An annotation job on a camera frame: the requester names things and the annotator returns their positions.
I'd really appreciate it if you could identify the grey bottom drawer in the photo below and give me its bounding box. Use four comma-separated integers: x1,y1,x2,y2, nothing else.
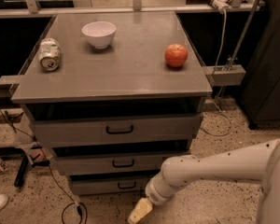
69,170,159,195

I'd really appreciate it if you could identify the grey drawer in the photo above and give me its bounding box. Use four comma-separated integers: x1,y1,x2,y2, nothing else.
53,140,189,175
27,97,204,147
69,170,159,195

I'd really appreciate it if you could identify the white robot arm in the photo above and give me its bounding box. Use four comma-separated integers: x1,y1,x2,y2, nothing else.
128,139,280,224

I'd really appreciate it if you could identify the grey middle drawer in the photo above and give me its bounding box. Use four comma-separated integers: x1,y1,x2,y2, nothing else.
53,140,189,175

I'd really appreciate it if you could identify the grey top drawer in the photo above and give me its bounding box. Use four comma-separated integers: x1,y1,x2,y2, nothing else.
27,97,204,147

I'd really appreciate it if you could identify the grey drawer cabinet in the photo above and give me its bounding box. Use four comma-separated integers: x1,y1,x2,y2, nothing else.
10,10,213,196

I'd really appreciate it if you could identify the black tool on floor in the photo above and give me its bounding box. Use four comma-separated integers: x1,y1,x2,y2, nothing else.
14,155,49,188

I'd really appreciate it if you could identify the red apple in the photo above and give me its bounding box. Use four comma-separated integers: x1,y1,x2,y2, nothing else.
164,44,188,68

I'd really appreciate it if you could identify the dark cabinet right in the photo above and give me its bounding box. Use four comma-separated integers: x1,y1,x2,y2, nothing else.
240,0,280,130

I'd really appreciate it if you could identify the white bowl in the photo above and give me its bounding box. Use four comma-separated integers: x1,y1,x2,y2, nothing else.
81,21,117,49

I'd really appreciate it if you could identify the crushed white soda can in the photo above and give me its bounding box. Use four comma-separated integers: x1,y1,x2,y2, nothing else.
38,38,61,71

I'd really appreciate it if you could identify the metal diagonal rod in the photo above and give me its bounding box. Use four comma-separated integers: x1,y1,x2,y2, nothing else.
224,0,260,71

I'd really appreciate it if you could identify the grey metal bracket block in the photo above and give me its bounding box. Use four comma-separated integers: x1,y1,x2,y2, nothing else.
203,65,245,87

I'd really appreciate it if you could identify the black floor cable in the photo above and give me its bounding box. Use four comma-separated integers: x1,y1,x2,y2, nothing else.
0,91,89,224

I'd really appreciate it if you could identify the white power cable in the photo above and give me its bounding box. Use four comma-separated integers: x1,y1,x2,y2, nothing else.
199,9,233,138

